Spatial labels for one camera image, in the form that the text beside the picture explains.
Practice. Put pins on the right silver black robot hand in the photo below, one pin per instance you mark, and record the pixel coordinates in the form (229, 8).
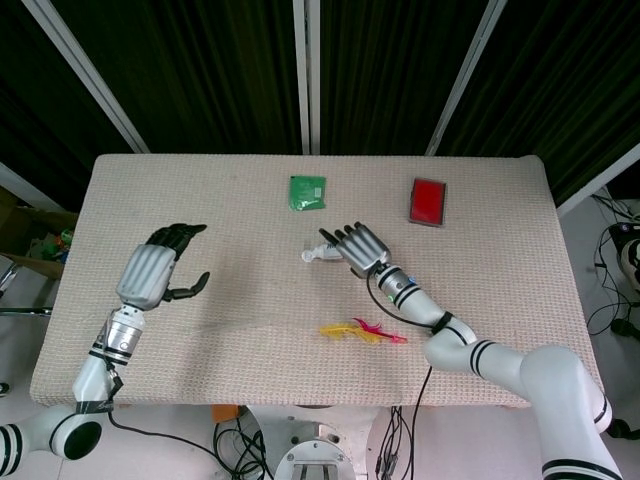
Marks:
(362, 247)

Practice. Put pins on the red rectangular box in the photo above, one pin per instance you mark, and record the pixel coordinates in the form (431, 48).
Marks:
(427, 203)

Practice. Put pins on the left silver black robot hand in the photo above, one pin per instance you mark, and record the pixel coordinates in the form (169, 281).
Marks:
(150, 272)

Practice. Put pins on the orange small object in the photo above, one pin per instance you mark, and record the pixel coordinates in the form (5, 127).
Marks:
(225, 413)

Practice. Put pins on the white frame post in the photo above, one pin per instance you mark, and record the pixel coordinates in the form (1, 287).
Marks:
(462, 75)
(87, 70)
(306, 75)

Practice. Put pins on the green sachet packet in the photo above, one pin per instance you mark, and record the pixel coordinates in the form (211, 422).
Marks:
(306, 192)

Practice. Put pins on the yellow and pink feathers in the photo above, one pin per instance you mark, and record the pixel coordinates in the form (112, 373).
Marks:
(360, 332)

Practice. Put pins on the beige woven table cloth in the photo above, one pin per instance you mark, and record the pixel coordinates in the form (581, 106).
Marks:
(320, 280)

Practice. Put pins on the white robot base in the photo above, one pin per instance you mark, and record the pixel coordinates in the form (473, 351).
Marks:
(312, 445)

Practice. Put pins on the black white headset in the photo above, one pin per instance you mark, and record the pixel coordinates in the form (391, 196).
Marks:
(631, 257)

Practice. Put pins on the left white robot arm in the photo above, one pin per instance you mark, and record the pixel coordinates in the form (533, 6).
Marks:
(75, 395)

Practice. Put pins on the cardboard box with toys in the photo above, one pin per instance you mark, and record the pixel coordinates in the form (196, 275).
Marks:
(35, 235)

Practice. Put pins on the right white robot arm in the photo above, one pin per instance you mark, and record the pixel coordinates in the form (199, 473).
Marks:
(500, 360)

